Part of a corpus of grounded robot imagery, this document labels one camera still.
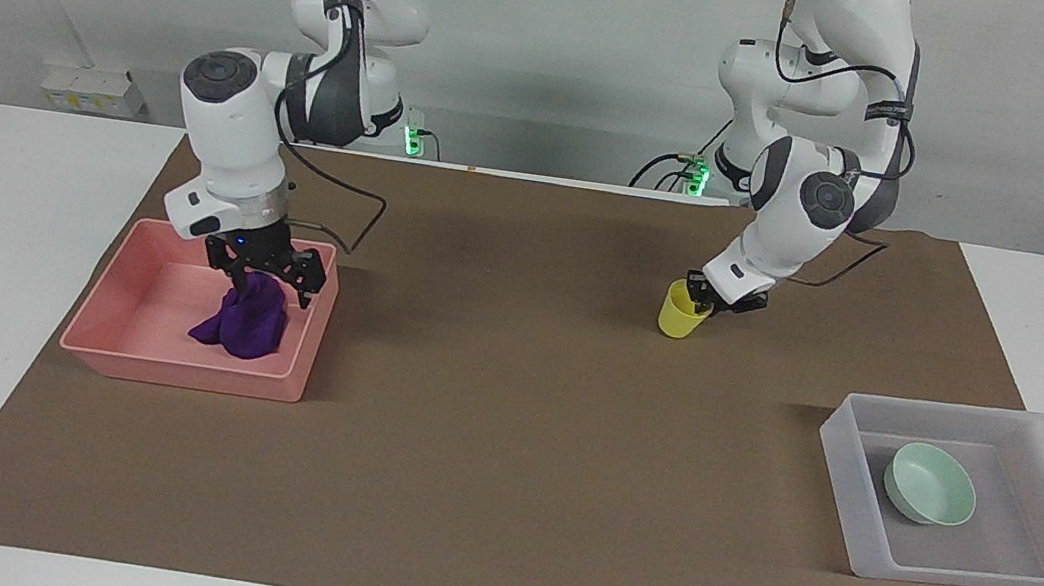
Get purple cloth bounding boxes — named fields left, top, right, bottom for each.
left=185, top=265, right=296, bottom=366

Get light green bowl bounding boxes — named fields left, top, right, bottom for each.
left=877, top=438, right=984, bottom=533

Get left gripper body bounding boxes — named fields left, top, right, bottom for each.
left=709, top=280, right=772, bottom=319

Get pink plastic tray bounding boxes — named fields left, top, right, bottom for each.
left=56, top=209, right=347, bottom=408

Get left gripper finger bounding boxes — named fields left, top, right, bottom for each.
left=680, top=272, right=721, bottom=318

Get translucent plastic box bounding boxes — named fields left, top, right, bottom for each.
left=800, top=384, right=1044, bottom=586

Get yellow plastic cup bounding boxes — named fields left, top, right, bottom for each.
left=656, top=277, right=717, bottom=345

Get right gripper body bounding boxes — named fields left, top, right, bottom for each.
left=200, top=208, right=302, bottom=284

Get white tissue box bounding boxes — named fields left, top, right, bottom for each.
left=37, top=58, right=151, bottom=122

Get black cable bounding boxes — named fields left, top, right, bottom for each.
left=778, top=221, right=893, bottom=298
left=627, top=107, right=739, bottom=202
left=260, top=137, right=396, bottom=261

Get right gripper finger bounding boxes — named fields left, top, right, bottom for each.
left=200, top=243, right=256, bottom=298
left=270, top=240, right=333, bottom=314

